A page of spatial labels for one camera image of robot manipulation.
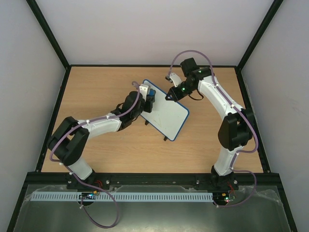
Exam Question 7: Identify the blue whiteboard eraser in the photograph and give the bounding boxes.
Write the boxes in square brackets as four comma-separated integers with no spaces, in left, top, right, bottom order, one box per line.
[148,88,156,97]

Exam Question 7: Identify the small blue-framed whiteboard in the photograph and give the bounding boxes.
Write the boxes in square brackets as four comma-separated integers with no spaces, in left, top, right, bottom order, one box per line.
[141,79,190,141]

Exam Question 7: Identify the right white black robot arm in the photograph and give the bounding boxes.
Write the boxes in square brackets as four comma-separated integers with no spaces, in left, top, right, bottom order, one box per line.
[165,58,256,189]

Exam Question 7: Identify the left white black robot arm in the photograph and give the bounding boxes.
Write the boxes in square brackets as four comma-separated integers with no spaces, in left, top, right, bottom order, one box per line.
[47,89,155,187]

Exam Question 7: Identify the left controller circuit board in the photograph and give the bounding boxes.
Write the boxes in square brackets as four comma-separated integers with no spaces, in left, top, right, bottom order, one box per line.
[78,191,100,200]

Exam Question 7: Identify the controller circuit board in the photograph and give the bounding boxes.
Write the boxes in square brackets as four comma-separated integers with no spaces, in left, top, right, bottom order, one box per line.
[213,192,236,204]
[78,191,100,200]

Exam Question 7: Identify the right controller circuit board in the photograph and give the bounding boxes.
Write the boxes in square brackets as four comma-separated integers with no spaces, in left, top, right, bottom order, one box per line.
[213,192,236,204]

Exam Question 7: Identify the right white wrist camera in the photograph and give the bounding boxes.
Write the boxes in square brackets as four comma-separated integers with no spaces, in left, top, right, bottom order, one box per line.
[165,73,182,87]

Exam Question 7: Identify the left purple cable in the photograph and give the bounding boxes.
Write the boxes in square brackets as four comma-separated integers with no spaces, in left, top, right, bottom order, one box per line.
[49,81,141,229]

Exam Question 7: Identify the right black frame post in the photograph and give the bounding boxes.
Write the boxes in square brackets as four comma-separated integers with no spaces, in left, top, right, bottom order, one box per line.
[237,0,283,70]

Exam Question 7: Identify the black frame post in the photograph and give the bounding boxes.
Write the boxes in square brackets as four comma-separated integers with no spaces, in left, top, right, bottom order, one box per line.
[26,0,70,71]
[237,0,283,70]

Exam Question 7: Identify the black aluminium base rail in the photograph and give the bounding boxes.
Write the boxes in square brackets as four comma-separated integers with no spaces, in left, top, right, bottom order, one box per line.
[25,172,282,191]

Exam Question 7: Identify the light blue slotted cable duct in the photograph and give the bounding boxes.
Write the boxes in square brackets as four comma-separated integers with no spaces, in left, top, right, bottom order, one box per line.
[31,192,213,202]

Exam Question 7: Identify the left black frame post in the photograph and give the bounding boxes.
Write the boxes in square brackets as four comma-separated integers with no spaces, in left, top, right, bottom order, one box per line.
[26,0,70,71]

